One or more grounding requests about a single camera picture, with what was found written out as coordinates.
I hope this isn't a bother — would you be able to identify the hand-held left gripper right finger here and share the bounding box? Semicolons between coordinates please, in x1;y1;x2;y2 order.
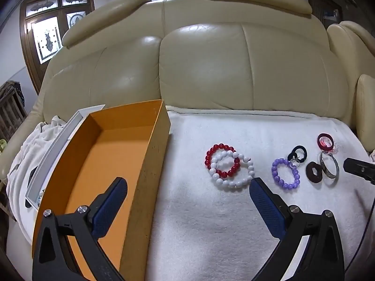
248;177;346;281

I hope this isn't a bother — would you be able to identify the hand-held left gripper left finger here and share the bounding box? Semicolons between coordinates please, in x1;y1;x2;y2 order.
32;177;128;281

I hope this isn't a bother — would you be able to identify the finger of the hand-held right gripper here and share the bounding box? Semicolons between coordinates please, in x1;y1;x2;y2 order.
343;157;375;185

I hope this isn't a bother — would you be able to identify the silver bangle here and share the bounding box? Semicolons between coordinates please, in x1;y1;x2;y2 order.
319;151;340;186

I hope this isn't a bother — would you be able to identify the clear pink hair clip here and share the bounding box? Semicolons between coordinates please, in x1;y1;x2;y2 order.
321;137;340;154

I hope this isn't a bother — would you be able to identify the purple bead bracelet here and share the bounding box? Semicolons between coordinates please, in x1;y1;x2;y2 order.
271;158;301;191

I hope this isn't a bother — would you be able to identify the white bead bracelet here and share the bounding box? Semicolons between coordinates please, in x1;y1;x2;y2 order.
209;150;255;189

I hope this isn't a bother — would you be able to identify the orange cardboard box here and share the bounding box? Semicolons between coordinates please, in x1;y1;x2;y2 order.
32;100;171;281

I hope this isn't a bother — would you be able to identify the thin maroon hair tie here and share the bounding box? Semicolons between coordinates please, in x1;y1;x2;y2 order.
317;133;335;150

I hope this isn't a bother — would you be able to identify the dark maroon scrunchie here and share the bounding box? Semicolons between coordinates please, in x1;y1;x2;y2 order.
305;161;323;183

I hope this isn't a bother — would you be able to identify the red bead bracelet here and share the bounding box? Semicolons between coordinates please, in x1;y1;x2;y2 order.
204;143;242;179

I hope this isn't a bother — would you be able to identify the white towel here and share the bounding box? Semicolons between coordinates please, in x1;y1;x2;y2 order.
146;107;375;281

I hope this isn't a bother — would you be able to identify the white box lid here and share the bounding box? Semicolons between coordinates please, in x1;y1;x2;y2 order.
25;104;106;211

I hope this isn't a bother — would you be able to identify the white crumpled cloth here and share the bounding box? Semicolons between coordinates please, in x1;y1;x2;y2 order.
7;115;71;208

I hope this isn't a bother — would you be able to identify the cream leather sofa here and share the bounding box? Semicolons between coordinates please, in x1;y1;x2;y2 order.
0;0;375;281

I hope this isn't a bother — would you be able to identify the dark wooden cabinet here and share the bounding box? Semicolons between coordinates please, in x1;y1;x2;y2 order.
306;0;375;33

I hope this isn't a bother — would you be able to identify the wooden door with glass panes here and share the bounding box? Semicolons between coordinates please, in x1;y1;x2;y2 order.
19;0;96;94

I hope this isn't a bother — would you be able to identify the black cable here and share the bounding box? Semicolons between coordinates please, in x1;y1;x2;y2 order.
344;195;375;273

